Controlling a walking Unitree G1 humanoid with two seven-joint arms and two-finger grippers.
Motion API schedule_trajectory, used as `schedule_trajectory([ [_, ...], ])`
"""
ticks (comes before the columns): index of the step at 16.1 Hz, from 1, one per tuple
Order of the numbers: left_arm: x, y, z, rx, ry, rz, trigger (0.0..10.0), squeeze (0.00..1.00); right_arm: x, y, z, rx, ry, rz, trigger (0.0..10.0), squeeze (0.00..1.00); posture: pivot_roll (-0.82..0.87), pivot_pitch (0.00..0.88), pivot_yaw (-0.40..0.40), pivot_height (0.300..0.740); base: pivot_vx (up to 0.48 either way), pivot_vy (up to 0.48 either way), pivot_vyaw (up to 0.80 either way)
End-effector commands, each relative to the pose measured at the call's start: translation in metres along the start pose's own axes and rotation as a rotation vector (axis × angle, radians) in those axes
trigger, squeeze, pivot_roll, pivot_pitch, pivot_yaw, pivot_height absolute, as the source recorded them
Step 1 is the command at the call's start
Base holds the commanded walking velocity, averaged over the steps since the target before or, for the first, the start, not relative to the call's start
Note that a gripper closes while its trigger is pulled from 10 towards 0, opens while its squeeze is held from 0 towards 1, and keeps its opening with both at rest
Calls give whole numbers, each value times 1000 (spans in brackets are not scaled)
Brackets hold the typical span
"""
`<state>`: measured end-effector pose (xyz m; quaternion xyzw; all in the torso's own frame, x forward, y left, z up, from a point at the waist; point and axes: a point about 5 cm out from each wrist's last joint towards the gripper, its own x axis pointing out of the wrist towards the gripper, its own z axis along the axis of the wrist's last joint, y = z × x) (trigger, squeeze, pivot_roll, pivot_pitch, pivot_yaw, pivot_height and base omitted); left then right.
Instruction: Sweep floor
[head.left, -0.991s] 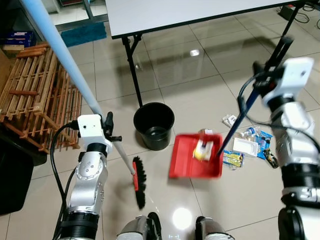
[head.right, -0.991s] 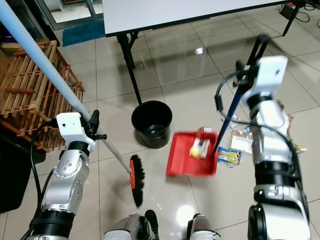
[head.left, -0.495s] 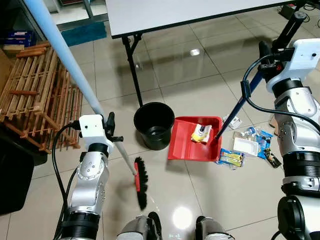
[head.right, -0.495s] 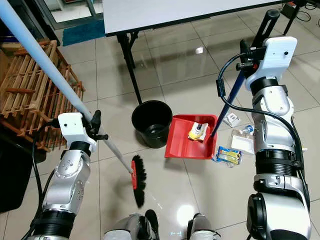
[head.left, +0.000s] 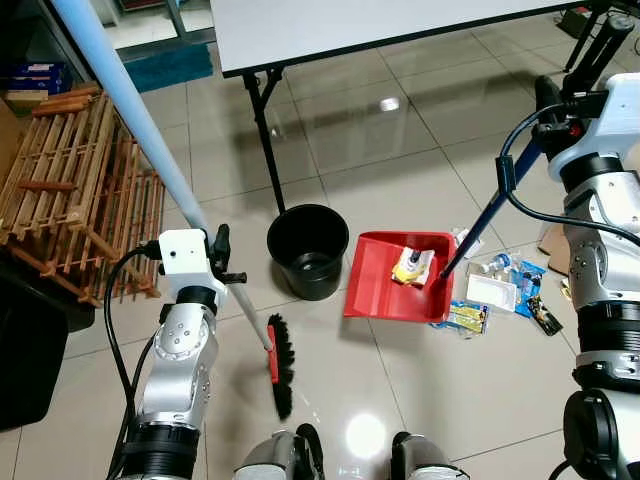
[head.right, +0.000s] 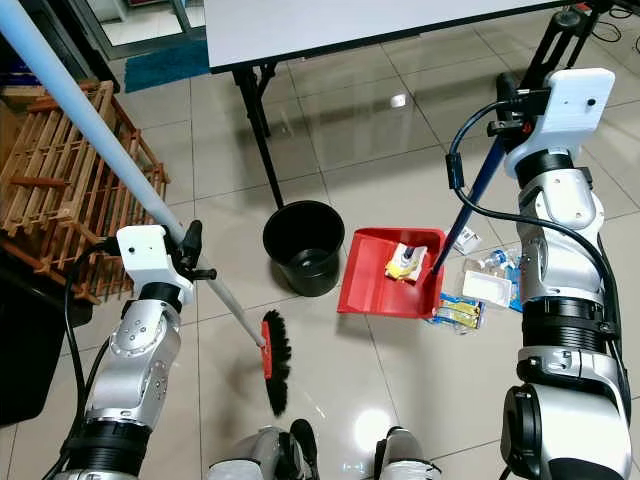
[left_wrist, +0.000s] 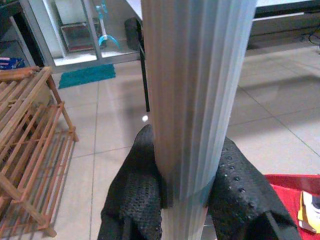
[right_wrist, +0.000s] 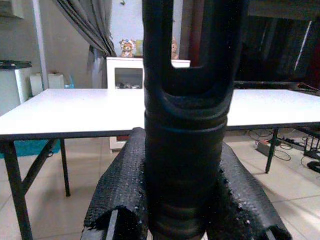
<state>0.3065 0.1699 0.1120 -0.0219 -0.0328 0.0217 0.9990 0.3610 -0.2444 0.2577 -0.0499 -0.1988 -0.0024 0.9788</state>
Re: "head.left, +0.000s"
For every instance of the blue printed carton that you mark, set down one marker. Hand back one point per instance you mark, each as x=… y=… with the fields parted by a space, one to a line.
x=35 y=78

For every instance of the brown folded carton piece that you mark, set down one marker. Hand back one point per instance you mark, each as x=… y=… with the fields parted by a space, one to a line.
x=553 y=250

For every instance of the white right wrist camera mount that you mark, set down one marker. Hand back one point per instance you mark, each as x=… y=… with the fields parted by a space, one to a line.
x=615 y=120

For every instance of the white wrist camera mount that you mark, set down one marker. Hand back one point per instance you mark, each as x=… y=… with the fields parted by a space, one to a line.
x=615 y=120
x=185 y=258

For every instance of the blue plastic wrapper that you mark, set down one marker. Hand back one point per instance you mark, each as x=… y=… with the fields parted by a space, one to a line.
x=528 y=285

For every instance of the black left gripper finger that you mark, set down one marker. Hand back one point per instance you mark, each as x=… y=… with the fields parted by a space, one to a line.
x=221 y=245

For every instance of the robot left leg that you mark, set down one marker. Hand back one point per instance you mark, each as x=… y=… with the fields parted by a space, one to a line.
x=275 y=460

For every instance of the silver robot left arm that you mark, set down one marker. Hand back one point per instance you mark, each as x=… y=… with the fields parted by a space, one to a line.
x=175 y=360

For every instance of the robot leg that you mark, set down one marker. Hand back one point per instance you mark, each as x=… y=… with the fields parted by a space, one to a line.
x=425 y=462
x=275 y=460

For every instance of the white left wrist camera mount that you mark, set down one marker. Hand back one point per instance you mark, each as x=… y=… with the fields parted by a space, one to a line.
x=185 y=258

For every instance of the broom with black bristles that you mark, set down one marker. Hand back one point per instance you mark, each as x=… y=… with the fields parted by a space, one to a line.
x=130 y=100

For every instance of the wooden slatted rack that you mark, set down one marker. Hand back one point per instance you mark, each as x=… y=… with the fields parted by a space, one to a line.
x=60 y=187

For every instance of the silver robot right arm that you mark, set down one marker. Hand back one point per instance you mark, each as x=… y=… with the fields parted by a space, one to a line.
x=605 y=250

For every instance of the yellow white crumpled packet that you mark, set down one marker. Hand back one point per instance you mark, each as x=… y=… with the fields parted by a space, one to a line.
x=415 y=268

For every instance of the dark snack wrapper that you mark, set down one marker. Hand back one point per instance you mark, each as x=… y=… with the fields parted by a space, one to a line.
x=545 y=322

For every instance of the white flat paper tray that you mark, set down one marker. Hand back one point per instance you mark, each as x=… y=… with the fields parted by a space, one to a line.
x=492 y=293

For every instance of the clear plastic bottle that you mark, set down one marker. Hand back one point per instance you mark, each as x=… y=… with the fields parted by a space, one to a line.
x=498 y=264

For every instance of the white table with black legs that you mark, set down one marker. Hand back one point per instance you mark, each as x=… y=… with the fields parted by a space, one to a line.
x=400 y=25

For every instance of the small white crumpled carton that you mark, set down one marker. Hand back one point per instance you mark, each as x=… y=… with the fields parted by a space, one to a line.
x=470 y=240

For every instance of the blue fluffy floor mat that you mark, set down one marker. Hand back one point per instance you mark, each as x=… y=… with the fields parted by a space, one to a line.
x=170 y=68

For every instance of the yellow blue snack packet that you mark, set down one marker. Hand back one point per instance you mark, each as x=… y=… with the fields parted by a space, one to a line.
x=468 y=318

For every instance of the robot right leg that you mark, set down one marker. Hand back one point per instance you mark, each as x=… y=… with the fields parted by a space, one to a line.
x=425 y=462

